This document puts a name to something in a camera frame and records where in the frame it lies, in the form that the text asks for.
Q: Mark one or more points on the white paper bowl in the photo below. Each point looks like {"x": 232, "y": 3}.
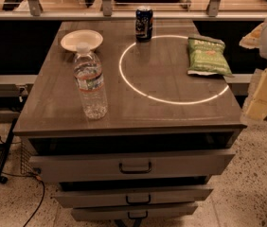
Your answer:
{"x": 70, "y": 40}

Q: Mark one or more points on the grey drawer cabinet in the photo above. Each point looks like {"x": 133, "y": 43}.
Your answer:
{"x": 154, "y": 105}

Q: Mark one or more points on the drawer with handle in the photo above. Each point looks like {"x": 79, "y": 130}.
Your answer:
{"x": 131, "y": 166}
{"x": 135, "y": 211}
{"x": 133, "y": 196}

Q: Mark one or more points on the blue soda can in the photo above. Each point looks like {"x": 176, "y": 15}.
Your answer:
{"x": 143, "y": 23}

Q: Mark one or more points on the middle drawer with handle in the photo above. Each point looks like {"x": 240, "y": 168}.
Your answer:
{"x": 133, "y": 196}

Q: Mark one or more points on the metal shelf rail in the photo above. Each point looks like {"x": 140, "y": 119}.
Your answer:
{"x": 92, "y": 9}

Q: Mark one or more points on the top drawer with handle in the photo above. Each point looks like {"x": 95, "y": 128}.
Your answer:
{"x": 131, "y": 166}

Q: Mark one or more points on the bottom drawer with handle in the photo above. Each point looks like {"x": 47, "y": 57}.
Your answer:
{"x": 135, "y": 211}

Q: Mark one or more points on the green chip bag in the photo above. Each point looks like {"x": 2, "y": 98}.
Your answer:
{"x": 206, "y": 57}

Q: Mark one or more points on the clear plastic water bottle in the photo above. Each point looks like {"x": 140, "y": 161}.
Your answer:
{"x": 88, "y": 74}

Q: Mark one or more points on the black bar leaning on floor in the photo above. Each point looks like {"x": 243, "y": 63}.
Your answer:
{"x": 5, "y": 151}

